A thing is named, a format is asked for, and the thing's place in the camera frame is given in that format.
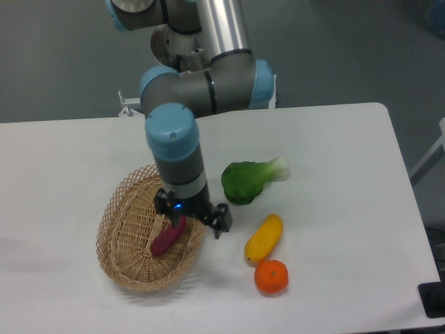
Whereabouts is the orange tangerine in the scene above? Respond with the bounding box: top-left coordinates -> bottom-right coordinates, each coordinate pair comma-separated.
254,260 -> 289,296

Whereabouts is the black box at table edge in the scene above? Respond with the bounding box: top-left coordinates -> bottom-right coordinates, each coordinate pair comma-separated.
418,282 -> 444,319

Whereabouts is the yellow mango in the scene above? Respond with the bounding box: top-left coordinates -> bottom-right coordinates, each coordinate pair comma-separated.
244,214 -> 284,263

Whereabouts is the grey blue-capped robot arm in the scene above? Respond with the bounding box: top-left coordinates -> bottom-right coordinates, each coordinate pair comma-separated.
106,1 -> 275,236

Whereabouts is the white frame at right edge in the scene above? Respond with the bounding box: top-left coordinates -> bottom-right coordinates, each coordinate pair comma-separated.
408,118 -> 444,186

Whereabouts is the green bok choy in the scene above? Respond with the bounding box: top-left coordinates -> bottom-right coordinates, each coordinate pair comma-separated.
220,157 -> 290,205

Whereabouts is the oval wicker basket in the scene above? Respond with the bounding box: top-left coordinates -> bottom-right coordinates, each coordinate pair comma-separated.
96,165 -> 205,292

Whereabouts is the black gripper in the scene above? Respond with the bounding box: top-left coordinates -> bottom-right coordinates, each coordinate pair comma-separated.
154,187 -> 232,239

